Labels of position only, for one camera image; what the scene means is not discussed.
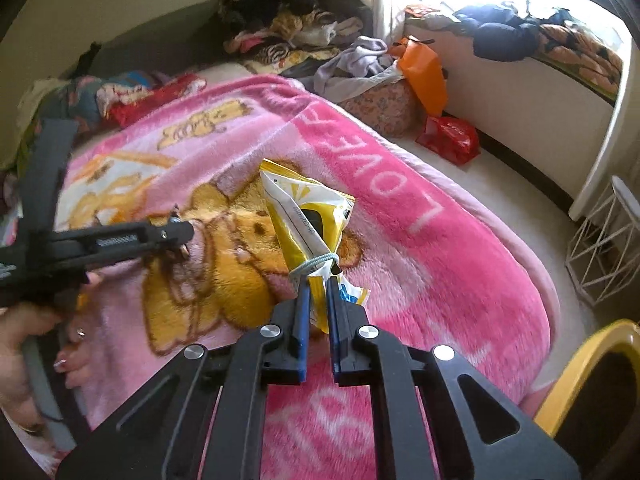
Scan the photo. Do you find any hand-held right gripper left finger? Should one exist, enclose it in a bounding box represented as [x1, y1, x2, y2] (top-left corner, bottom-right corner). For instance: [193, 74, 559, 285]
[55, 277, 313, 480]

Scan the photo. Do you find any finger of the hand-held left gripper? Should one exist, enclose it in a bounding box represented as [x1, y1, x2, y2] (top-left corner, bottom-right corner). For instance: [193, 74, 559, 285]
[90, 220, 196, 268]

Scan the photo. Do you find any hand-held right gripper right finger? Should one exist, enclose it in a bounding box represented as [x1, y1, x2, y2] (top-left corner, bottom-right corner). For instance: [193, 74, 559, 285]
[326, 276, 581, 480]

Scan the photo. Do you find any yellow white snack packet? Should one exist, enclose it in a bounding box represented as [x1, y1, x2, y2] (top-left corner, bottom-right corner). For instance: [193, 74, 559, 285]
[258, 157, 371, 336]

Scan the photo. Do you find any floral fabric basket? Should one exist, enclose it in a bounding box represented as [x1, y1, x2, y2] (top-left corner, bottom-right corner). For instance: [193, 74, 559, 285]
[337, 80, 423, 138]

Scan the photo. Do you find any orange printed quilt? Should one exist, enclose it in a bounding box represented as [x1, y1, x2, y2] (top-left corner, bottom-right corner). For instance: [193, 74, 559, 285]
[537, 17, 623, 106]

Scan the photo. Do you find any pile of dark clothes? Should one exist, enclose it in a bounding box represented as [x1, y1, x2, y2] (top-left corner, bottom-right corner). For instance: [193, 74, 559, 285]
[215, 0, 373, 61]

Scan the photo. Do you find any grey headboard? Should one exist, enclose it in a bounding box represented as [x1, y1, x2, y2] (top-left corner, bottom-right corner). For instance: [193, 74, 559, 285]
[75, 0, 241, 76]

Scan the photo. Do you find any red printed cloth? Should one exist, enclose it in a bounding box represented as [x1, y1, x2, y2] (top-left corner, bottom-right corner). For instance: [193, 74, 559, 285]
[97, 74, 207, 128]

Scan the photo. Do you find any yellow rimmed trash bin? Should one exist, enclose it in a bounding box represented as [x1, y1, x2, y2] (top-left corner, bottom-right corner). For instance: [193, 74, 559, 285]
[532, 319, 640, 480]

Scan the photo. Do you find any white wire stool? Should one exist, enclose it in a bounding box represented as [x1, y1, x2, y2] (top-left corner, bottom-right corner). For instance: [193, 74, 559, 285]
[565, 176, 640, 307]

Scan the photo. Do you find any wide cream curtain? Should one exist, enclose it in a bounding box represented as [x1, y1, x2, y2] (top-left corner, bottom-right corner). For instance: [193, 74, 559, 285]
[567, 25, 640, 221]

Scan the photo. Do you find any red plastic bag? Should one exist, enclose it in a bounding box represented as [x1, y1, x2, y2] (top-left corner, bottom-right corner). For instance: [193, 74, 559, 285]
[415, 115, 481, 166]

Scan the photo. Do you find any orange bag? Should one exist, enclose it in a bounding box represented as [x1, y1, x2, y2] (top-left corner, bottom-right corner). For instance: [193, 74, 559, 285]
[390, 36, 448, 117]

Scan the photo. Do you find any teal printed cloth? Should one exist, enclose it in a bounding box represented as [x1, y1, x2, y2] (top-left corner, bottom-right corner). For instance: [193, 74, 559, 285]
[40, 72, 151, 126]

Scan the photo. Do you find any pink printed blanket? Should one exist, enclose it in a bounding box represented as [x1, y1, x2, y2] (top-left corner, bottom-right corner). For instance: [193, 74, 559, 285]
[0, 74, 561, 480]

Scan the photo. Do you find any light purple garment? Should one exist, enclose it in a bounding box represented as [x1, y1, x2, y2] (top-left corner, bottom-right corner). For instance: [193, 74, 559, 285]
[312, 36, 396, 101]

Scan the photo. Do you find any person's left hand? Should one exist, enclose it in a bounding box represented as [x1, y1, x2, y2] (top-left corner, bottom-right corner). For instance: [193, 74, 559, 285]
[0, 270, 103, 436]

